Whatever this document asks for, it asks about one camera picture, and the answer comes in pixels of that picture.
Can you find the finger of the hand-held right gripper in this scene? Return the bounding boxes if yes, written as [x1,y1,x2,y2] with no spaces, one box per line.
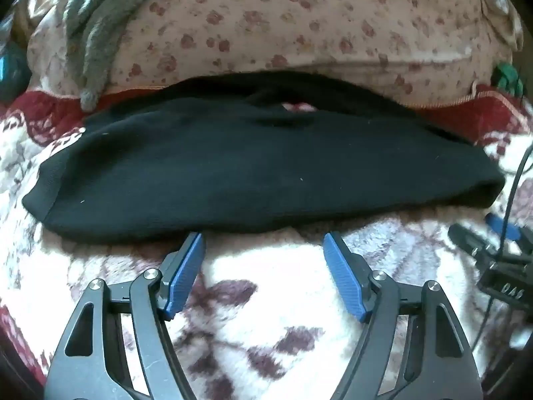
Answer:
[448,224,506,264]
[485,212,526,244]

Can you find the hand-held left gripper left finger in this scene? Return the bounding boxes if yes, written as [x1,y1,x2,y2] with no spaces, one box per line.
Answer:
[44,231,207,400]

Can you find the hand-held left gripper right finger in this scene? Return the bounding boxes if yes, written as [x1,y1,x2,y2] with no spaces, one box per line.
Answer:
[322,231,484,400]

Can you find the black pants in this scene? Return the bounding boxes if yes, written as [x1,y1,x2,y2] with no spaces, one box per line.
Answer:
[22,71,506,244]

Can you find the red white printed blanket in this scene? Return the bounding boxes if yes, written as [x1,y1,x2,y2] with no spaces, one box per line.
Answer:
[0,85,533,400]

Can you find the green object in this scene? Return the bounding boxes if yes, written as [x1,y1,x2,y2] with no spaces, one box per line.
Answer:
[491,63,524,97]

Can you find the grey fleece cloth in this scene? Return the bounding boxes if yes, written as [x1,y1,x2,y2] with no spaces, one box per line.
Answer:
[62,0,167,111]

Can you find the floral pink pillow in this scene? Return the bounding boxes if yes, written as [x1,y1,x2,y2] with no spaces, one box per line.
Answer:
[27,0,525,107]

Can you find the teal object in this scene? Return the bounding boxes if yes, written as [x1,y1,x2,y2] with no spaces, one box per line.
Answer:
[0,42,31,101]

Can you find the black cable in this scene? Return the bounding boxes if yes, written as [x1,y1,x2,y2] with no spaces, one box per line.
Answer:
[470,142,533,344]

